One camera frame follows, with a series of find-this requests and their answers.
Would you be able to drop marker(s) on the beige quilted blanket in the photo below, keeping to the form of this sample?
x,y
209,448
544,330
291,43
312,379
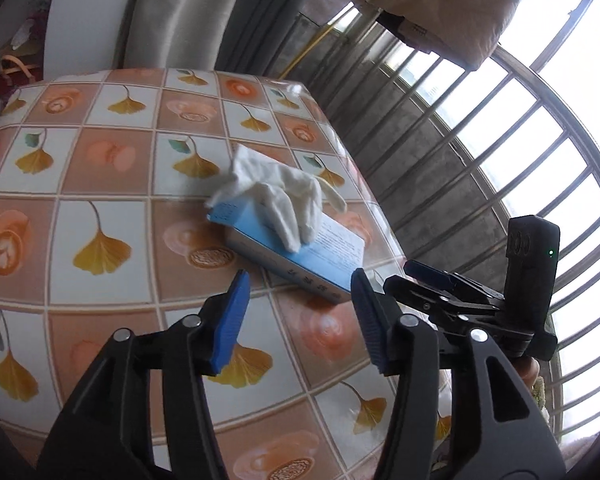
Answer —
x,y
455,0

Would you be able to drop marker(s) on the grey curtain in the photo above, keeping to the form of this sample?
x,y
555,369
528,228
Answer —
x,y
180,10

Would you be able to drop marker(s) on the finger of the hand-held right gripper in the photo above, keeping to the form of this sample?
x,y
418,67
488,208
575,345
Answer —
x,y
427,272
430,307

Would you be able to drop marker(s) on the blue cardboard box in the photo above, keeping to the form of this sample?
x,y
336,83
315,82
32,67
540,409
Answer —
x,y
330,250

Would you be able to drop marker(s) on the white glove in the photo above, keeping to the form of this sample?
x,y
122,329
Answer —
x,y
280,195

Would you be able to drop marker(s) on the dark hanging cloth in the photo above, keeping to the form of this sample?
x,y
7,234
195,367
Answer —
x,y
405,30

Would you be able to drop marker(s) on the tile pattern tablecloth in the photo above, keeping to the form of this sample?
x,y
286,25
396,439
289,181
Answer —
x,y
105,170

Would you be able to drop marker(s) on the tan handbag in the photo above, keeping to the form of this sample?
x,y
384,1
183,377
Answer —
x,y
15,77

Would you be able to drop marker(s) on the person's right hand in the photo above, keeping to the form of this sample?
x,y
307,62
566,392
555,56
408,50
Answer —
x,y
529,371

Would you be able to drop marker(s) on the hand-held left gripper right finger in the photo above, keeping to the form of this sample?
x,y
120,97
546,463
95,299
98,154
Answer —
x,y
367,320

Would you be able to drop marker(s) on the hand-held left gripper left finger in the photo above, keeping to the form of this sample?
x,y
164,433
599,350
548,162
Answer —
x,y
230,320

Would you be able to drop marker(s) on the dark grey folding panel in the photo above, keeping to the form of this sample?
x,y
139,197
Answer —
x,y
270,20

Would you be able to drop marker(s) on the metal railing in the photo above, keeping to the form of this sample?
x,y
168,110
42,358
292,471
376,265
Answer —
x,y
555,92

